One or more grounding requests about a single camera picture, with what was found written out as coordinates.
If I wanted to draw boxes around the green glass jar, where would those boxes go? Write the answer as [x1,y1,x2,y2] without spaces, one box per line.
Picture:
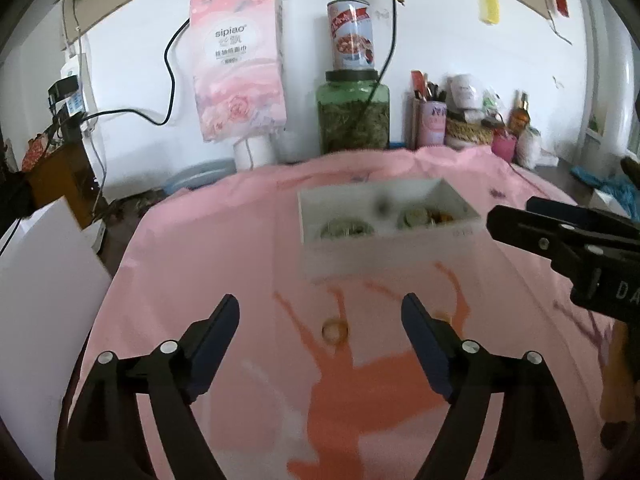
[315,70,391,153]

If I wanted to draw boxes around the coins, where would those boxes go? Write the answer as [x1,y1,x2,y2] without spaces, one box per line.
[320,216,376,241]

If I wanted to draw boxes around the woven patterned basket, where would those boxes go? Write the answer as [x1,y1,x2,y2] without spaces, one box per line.
[445,116,496,148]

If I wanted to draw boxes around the pink printed cloth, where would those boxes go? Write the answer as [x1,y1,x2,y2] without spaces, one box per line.
[65,145,616,480]

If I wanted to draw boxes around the pink plastic container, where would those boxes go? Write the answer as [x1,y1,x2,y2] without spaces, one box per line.
[491,130,518,163]

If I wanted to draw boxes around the red patterned pouch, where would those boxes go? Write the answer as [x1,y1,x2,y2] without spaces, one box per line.
[20,132,58,173]

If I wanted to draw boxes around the white power strip with plugs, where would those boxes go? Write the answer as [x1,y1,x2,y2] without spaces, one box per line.
[47,52,98,133]

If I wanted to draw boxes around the white paper roll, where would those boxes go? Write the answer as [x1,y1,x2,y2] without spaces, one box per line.
[232,135,277,171]

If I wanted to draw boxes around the white textured jar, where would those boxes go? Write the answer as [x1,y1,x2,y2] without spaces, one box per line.
[516,129,543,170]

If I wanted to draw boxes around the pink floral tissue pack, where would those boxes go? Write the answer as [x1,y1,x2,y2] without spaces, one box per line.
[190,0,291,143]

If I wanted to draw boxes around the pink pen cup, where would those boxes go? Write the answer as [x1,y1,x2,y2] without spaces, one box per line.
[415,99,448,148]

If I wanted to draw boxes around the red labelled tin can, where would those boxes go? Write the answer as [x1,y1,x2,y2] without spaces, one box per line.
[326,0,376,72]

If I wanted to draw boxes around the white board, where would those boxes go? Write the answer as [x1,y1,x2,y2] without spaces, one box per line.
[0,196,113,466]

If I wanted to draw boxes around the coin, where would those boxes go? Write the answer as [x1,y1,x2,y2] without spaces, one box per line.
[321,317,350,346]

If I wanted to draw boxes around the amber perfume bottle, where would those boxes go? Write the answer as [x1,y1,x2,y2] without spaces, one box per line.
[509,91,532,136]

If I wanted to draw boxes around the green printed plastic wrap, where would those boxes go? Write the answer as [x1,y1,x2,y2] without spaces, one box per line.
[481,87,506,121]

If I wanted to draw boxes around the white flat device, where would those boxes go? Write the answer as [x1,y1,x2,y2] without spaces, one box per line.
[82,220,108,256]

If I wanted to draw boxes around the person's right forearm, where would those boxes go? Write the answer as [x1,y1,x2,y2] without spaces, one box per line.
[597,317,640,453]

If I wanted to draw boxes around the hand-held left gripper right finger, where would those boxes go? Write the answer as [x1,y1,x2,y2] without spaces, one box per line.
[401,292,586,480]

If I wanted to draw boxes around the blue cloth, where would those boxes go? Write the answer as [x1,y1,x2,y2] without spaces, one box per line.
[570,164,633,206]

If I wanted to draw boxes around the thin black cable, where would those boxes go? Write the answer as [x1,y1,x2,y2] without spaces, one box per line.
[357,0,406,131]

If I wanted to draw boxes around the small pale jade bangle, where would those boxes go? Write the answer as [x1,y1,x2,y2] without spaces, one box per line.
[397,207,433,231]

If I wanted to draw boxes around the black power cable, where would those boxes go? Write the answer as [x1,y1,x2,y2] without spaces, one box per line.
[75,17,196,128]

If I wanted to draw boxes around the blue plastic basin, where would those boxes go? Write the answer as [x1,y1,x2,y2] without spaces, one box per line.
[160,160,236,193]

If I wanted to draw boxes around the white paper carton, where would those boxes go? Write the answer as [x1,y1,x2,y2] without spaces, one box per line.
[590,187,631,216]

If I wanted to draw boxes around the bundle of pens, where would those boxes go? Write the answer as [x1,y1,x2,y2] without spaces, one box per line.
[411,71,448,106]

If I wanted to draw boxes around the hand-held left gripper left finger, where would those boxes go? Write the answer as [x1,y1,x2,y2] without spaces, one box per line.
[54,294,241,480]

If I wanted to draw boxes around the white cosmetic bottle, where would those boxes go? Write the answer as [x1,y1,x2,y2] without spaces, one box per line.
[447,74,482,111]

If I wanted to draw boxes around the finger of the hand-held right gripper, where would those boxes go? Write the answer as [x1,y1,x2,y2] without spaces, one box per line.
[526,196,640,241]
[486,205,640,281]

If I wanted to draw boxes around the brown wooden cabinet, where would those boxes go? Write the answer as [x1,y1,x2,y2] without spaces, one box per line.
[22,137,103,226]

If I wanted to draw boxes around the white cardboard box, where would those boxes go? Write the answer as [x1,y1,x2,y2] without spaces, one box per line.
[296,177,483,281]

